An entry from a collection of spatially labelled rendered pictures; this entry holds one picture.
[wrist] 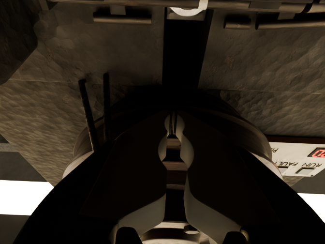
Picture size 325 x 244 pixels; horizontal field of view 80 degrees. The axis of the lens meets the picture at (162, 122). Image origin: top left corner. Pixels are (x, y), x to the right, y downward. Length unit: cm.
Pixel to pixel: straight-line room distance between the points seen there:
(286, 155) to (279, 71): 34
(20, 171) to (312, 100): 915
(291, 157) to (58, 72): 61
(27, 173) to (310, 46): 900
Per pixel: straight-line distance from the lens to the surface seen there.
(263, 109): 49
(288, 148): 62
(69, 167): 40
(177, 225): 35
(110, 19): 27
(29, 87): 50
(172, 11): 31
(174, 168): 31
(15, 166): 950
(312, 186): 953
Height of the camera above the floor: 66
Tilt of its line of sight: 49 degrees up
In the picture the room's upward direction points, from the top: 177 degrees counter-clockwise
